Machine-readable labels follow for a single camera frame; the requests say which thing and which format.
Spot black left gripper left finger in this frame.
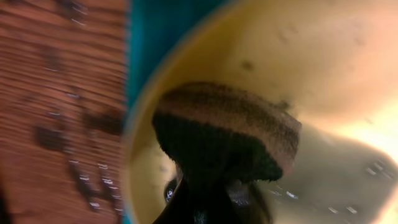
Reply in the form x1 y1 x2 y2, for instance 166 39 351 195
153 179 224 224

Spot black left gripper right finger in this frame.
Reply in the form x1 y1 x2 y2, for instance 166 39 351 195
226 180 274 224

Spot dark green sponge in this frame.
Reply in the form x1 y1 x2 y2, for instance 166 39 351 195
152 82 302 187

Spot blue plastic tray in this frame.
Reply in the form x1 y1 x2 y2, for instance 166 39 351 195
123 0 231 224

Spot yellow-green plate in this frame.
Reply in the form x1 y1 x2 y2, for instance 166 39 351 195
121 0 398 224

